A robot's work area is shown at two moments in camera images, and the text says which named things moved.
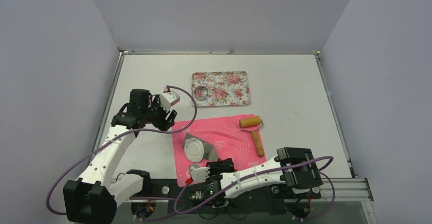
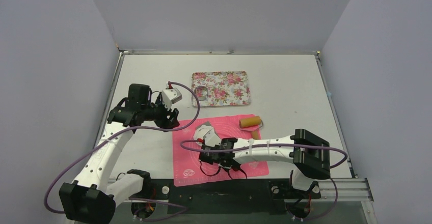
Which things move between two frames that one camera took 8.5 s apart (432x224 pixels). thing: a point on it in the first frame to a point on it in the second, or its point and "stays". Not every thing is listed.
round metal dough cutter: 200,92 stays
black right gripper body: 220,165 to 209,151
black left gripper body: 156,115 stays
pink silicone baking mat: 225,136 stays
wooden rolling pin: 252,124 stays
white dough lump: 193,149 to 200,132
